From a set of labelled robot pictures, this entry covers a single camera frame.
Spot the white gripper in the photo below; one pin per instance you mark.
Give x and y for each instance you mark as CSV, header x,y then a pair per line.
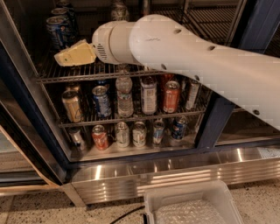
x,y
101,41

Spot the blue pepsi can front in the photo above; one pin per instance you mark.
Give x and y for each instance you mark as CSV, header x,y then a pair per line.
x,y
60,32

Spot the blue pepsi can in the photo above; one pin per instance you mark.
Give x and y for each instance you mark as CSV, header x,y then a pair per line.
x,y
60,32
178,128
64,4
70,18

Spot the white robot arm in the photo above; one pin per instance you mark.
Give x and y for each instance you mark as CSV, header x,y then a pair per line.
x,y
248,79

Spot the blue pepsi can middle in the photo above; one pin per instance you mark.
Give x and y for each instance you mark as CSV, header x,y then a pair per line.
x,y
70,18

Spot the blue pepsi can middle shelf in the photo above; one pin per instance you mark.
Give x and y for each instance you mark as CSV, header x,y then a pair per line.
x,y
101,101

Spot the gold soda can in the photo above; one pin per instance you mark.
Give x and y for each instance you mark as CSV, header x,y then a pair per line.
x,y
72,103

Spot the blue pepsi can back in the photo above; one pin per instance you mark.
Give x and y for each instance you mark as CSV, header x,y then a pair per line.
x,y
64,4

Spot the green white soda can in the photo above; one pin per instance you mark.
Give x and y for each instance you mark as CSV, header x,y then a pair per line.
x,y
119,11

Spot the slim blue energy can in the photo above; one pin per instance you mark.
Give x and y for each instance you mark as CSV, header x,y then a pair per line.
x,y
146,7

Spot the stainless steel fridge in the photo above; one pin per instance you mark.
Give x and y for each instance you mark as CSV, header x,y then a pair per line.
x,y
226,142

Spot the silver can bottom left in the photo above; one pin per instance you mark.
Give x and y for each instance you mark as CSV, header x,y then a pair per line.
x,y
75,134

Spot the silver green can bottom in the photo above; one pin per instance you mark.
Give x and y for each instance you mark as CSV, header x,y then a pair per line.
x,y
122,134

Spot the red soda can bottom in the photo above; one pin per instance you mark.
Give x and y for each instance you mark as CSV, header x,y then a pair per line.
x,y
100,137

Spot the white green can bottom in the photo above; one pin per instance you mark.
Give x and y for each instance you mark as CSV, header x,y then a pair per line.
x,y
139,134

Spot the orange soda can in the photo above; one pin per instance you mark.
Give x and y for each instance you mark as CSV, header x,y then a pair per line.
x,y
171,96

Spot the blue silver can bottom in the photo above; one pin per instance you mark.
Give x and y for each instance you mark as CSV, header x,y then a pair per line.
x,y
158,131

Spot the slim silver red can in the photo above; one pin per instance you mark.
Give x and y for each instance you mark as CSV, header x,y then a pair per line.
x,y
192,94

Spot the blue pepsi can bottom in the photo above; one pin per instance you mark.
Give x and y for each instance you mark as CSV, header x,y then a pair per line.
x,y
178,128

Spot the open fridge door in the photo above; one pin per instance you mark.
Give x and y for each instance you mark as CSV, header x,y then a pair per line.
x,y
22,152

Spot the clear water bottle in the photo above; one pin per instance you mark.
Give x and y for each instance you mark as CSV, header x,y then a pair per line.
x,y
124,86

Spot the white plastic bin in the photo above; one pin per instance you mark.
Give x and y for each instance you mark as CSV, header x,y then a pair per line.
x,y
216,192

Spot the bubble wrap sheet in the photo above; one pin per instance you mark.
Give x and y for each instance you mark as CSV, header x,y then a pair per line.
x,y
191,212

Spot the middle wire fridge shelf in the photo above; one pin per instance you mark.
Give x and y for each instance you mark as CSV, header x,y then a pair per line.
x,y
91,118

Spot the wire fridge shelf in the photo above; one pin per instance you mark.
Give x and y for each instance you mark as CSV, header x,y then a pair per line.
x,y
91,118
210,22

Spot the top wire fridge shelf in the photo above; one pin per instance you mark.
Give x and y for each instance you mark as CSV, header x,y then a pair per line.
x,y
210,22

